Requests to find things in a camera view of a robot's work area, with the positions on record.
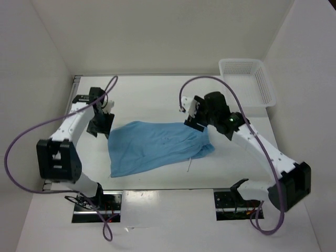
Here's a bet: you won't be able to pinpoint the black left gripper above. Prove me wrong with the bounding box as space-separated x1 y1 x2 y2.
86 110 114 139

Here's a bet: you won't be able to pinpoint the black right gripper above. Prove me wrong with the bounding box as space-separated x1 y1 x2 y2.
184 95 217 132

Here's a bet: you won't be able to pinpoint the light blue shorts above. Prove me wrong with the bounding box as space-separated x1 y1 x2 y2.
108 121 215 177

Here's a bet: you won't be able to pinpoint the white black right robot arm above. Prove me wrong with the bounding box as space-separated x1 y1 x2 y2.
180 91 311 212

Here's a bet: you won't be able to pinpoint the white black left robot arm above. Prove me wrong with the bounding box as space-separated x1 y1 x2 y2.
36 87 114 210

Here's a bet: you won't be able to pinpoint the white perforated plastic basket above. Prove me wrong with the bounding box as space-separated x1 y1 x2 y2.
218 58 276 108

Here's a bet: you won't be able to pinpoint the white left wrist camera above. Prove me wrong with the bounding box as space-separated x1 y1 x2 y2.
102 100 114 113

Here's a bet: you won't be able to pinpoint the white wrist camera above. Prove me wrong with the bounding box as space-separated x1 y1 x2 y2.
180 96 200 118
102 100 114 113

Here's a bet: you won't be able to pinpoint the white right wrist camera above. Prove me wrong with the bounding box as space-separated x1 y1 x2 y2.
180 96 200 118

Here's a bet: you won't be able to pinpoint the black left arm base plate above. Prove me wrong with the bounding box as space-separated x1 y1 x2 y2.
65 191 123 223

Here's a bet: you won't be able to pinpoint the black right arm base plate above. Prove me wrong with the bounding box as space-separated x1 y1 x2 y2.
213 190 260 221

